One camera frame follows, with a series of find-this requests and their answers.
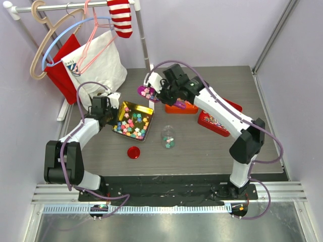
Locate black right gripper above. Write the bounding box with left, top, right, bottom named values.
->
left=152, top=80, right=178, bottom=107

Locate purple plastic scoop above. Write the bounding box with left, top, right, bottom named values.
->
left=137, top=86, right=186, bottom=109

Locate orange candy box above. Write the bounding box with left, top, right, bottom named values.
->
left=165, top=98, right=198, bottom=114

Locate gold tin of star candies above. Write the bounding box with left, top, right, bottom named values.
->
left=112, top=101, right=154, bottom=142

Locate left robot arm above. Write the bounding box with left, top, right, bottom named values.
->
left=44, top=92, right=121, bottom=201

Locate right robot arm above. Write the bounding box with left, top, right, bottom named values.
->
left=157, top=64, right=265, bottom=199

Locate white clothes rack stand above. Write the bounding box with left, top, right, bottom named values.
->
left=3, top=1, right=153, bottom=122

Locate clear plastic jar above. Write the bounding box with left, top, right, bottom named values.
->
left=161, top=125, right=175, bottom=149

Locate red lollipop box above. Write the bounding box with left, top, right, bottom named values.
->
left=197, top=110, right=230, bottom=137

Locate red jar lid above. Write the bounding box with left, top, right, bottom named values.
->
left=127, top=146, right=140, bottom=159

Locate white cloth bag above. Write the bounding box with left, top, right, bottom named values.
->
left=62, top=30, right=127, bottom=109

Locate red cloth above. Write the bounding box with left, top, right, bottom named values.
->
left=44, top=34, right=80, bottom=104

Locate blue clothes hanger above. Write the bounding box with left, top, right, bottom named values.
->
left=41, top=16, right=114, bottom=69

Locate wooden clothes hanger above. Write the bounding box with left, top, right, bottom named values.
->
left=30, top=1, right=85, bottom=80

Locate red white striped sock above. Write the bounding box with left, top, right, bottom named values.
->
left=106, top=0, right=133, bottom=38

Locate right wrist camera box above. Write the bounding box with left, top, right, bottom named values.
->
left=143, top=72, right=163, bottom=94

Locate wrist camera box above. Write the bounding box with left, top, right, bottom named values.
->
left=143, top=72, right=163, bottom=94
left=98, top=91, right=121, bottom=109

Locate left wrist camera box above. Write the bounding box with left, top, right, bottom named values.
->
left=98, top=91, right=121, bottom=109

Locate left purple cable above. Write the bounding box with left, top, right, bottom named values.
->
left=60, top=81, right=131, bottom=219

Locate purple cable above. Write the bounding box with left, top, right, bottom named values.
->
left=60, top=81, right=131, bottom=219
left=143, top=59, right=284, bottom=220

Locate pink wire hanger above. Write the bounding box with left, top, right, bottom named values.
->
left=73, top=7, right=116, bottom=75

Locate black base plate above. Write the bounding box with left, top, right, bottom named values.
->
left=78, top=173, right=258, bottom=206

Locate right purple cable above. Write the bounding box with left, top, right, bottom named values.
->
left=143, top=59, right=284, bottom=220

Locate aluminium rail frame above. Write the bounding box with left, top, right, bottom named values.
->
left=26, top=181, right=316, bottom=241

